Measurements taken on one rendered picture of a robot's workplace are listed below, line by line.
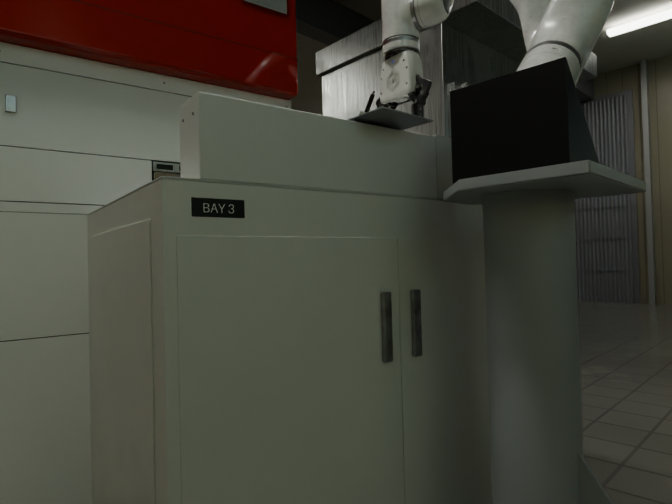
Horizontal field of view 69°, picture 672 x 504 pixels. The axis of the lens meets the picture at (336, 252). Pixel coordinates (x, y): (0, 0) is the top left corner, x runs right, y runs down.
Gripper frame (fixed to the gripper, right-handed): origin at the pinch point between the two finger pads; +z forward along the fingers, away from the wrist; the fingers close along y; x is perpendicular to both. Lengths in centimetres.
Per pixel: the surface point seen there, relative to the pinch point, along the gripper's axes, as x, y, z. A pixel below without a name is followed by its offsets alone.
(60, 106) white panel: -61, -57, -9
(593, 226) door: 641, -268, -5
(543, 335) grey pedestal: -1, 33, 44
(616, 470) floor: 83, 6, 100
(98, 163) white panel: -53, -57, 4
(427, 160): 2.2, 5.1, 9.0
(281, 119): -34.8, 5.1, 5.3
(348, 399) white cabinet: -22, 6, 57
